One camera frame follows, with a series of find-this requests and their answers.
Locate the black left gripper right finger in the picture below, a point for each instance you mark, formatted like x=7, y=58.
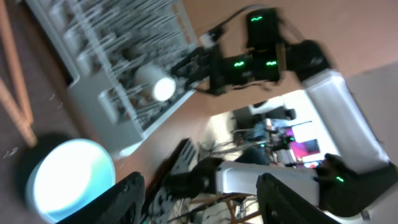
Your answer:
x=279, y=204

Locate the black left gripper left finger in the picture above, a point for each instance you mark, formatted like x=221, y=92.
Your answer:
x=122, y=203

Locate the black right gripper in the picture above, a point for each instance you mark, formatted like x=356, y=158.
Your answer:
x=202, y=64

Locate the white cup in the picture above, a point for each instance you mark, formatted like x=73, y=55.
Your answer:
x=161, y=86

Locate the light blue bowl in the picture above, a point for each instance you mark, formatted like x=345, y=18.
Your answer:
x=69, y=177

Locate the wooden chopstick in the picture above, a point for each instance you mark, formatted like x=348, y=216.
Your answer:
x=14, y=64
x=17, y=117

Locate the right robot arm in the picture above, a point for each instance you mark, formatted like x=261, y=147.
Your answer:
x=343, y=185

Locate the grey plastic dishwasher rack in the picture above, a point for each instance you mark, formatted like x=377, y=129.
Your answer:
x=102, y=43

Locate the dark brown serving tray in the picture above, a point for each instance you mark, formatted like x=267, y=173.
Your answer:
x=53, y=109

